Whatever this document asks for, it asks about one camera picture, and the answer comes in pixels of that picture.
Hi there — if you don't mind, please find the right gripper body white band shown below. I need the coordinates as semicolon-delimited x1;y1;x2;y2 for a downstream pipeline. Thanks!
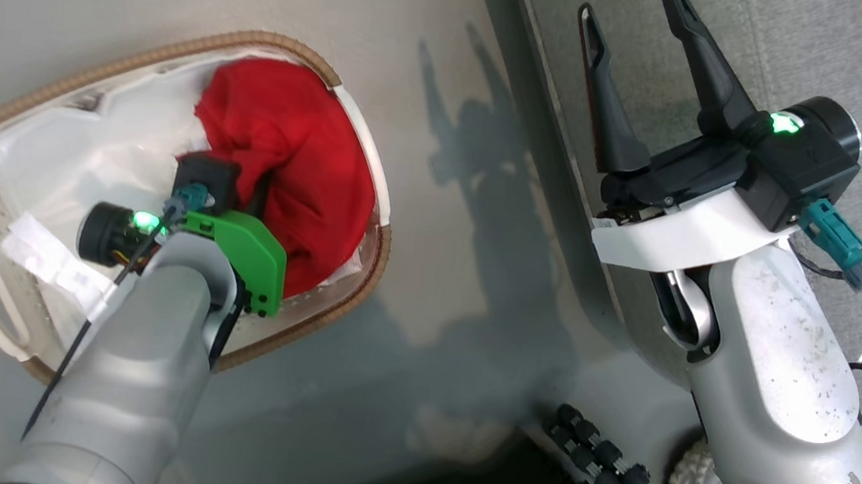
587;120;805;285

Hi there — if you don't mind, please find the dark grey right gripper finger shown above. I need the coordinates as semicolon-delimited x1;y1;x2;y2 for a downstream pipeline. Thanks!
643;0;768;141
563;3;666;179

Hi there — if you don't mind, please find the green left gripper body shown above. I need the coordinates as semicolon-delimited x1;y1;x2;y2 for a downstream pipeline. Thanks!
176;207;292;320

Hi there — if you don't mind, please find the red cloth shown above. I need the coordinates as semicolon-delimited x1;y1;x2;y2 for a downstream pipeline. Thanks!
177;52;389;308

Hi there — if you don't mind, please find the white paper label strip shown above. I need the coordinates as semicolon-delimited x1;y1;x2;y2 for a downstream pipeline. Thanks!
0;211;121;315

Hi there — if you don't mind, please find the black roller wheel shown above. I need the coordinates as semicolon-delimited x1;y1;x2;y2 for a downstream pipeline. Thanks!
546;402;709;484

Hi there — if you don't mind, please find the left arm black cable teal plug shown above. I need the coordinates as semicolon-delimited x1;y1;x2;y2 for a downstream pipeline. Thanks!
20;168;213;458

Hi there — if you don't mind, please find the arm black cable teal plug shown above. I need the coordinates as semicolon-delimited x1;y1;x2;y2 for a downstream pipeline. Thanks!
20;168;213;458
775;197;862;450

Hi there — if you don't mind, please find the right arm black cable teal plug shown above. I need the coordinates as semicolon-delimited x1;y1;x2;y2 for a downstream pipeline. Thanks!
775;197;862;450

